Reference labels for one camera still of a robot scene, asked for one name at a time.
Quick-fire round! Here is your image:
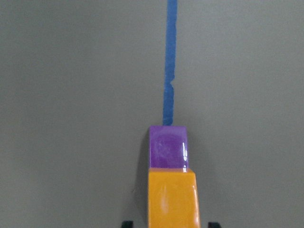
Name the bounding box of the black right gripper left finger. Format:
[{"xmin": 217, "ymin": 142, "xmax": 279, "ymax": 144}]
[{"xmin": 122, "ymin": 220, "xmax": 133, "ymax": 228}]

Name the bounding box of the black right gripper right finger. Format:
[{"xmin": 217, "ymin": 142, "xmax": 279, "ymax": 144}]
[{"xmin": 208, "ymin": 222, "xmax": 219, "ymax": 228}]

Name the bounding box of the purple trapezoid block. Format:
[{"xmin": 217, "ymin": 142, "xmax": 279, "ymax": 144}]
[{"xmin": 149, "ymin": 125, "xmax": 189, "ymax": 172}]

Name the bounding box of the orange trapezoid block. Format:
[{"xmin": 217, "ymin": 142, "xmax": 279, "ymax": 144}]
[{"xmin": 147, "ymin": 168, "xmax": 201, "ymax": 228}]

